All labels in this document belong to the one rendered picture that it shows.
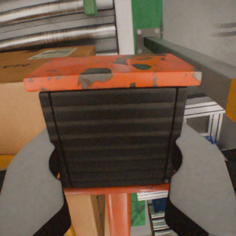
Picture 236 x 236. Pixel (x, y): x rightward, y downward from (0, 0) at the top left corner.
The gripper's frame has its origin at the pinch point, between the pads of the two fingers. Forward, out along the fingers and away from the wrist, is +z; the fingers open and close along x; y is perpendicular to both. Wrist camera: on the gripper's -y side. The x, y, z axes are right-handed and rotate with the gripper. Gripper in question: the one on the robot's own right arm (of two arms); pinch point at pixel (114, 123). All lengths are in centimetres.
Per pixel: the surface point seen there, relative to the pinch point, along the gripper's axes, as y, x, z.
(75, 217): 32.9, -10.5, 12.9
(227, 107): 6.4, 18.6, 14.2
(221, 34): 1, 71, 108
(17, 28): -7, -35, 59
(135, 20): -7, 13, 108
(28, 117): 6.2, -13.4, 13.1
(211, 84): 4.8, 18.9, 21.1
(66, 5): -12, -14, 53
